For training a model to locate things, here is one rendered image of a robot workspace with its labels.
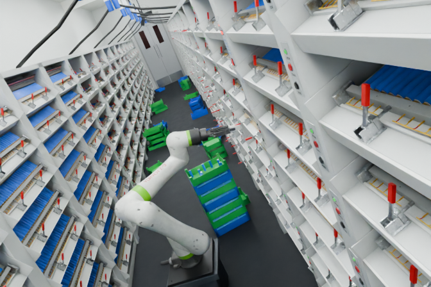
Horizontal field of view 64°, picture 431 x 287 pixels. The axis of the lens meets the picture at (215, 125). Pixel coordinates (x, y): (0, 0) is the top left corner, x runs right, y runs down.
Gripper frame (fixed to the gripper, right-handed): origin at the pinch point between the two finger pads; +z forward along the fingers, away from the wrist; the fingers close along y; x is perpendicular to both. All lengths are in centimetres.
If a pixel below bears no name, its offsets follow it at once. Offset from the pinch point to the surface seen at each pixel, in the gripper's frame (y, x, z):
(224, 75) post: -18.0, 28.1, 2.5
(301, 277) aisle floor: 24, -92, 19
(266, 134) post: 52, 11, 5
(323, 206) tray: 98, 1, 8
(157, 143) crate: -347, -109, -75
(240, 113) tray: -17.7, 3.0, 7.7
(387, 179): 130, 25, 8
